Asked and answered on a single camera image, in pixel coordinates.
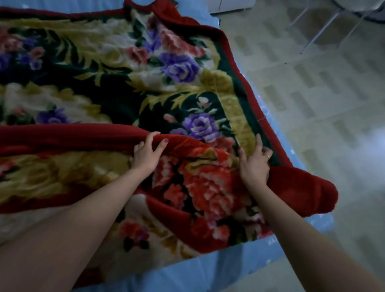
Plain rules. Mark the person's right forearm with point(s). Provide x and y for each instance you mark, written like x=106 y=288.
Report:
x=303 y=240

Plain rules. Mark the person's right hand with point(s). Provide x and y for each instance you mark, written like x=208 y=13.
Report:
x=254 y=168

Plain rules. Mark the red floral plush blanket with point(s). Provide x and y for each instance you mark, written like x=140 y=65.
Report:
x=99 y=90

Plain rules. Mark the white cabinet base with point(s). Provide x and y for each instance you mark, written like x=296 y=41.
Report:
x=230 y=5

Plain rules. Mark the person's left hand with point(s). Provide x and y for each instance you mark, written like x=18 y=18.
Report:
x=146 y=159

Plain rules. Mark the person's left forearm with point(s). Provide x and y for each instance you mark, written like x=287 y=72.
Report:
x=69 y=237

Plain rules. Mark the person's right thumb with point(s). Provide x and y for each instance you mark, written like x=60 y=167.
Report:
x=243 y=156

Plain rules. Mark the person's left thumb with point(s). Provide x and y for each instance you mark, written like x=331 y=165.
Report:
x=161 y=149

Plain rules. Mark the metal chair legs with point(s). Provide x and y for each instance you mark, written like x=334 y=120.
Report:
x=324 y=24

